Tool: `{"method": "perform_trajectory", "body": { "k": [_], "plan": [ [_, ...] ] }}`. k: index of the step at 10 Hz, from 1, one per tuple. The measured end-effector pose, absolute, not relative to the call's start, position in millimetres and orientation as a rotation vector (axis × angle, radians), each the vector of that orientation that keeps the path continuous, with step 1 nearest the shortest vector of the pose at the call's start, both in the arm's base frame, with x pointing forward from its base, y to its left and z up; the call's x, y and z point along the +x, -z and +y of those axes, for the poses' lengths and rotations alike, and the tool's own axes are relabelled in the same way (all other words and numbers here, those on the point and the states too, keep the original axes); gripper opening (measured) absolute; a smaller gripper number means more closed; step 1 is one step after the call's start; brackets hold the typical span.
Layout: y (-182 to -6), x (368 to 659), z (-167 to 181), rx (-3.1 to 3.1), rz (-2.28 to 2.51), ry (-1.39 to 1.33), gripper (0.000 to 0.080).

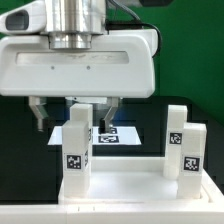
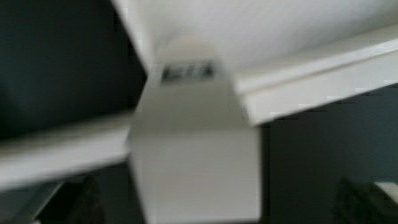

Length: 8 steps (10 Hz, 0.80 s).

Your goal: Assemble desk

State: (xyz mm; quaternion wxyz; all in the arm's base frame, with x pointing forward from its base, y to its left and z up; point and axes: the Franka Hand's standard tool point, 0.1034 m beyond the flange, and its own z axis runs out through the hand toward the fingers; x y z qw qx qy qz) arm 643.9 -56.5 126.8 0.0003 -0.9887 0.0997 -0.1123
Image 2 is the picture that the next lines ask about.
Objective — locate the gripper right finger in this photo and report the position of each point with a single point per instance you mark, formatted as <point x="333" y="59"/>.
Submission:
<point x="367" y="203"/>

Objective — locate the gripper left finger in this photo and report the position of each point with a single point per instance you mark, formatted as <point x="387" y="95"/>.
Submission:
<point x="24" y="202"/>

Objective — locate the white leg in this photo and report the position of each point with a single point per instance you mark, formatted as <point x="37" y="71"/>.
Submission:
<point x="195" y="143"/>

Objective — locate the white square desk top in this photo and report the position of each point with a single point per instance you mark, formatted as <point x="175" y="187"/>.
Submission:
<point x="282" y="38"/>

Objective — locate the white L-shaped fence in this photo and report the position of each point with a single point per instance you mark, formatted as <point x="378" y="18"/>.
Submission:
<point x="296" y="84"/>

